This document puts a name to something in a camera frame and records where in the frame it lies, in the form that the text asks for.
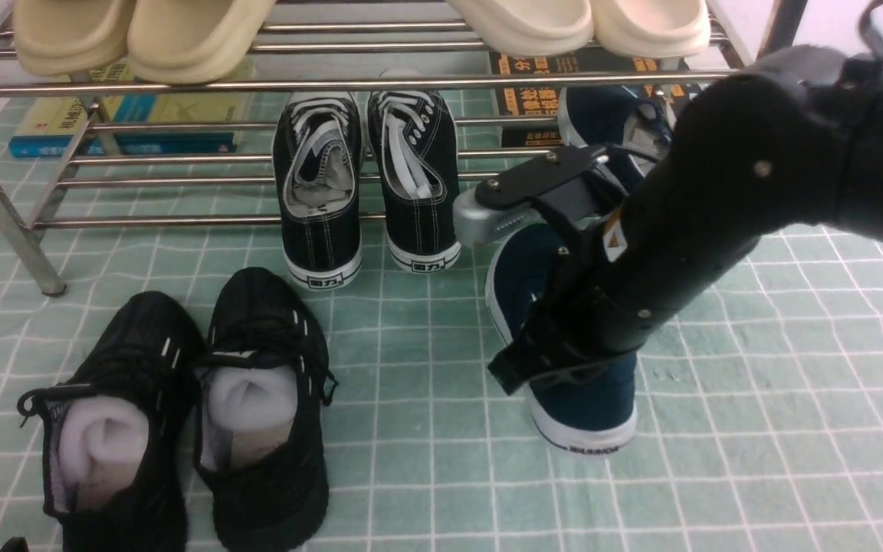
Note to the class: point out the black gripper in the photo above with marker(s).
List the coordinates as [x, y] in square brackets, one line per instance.
[579, 323]

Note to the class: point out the navy slip-on shoe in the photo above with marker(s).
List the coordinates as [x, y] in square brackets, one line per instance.
[633, 129]
[596, 416]

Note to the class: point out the black knit sneaker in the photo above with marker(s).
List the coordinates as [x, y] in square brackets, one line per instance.
[142, 356]
[280, 502]

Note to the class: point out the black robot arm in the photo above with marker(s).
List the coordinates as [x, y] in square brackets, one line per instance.
[795, 138]

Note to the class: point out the steel shoe rack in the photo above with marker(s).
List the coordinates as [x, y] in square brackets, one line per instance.
[416, 51]

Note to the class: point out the cream slipper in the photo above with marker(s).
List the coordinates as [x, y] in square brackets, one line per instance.
[652, 29]
[529, 29]

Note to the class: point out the cream slipper far right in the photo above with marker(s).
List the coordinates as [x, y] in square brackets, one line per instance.
[652, 29]

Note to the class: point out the black canvas sneaker right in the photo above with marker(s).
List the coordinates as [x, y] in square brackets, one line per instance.
[414, 141]

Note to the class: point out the black canvas sneaker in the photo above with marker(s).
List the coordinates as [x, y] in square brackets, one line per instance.
[318, 150]
[414, 141]

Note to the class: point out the black canvas sneaker left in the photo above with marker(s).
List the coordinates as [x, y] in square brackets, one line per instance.
[318, 150]

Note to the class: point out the green checkered floor mat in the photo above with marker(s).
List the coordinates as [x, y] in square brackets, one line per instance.
[760, 408]

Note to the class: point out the white foam roll right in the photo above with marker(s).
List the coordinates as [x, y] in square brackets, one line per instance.
[247, 414]

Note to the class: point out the white foam roll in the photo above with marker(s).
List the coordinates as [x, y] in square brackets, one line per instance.
[102, 441]
[247, 414]

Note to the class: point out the beige slipper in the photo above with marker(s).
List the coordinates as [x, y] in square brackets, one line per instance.
[192, 42]
[66, 37]

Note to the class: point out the white foam roll left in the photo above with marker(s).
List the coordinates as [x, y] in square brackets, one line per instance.
[102, 441]

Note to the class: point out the beige slipper far left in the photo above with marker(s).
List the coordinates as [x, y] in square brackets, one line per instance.
[66, 37]

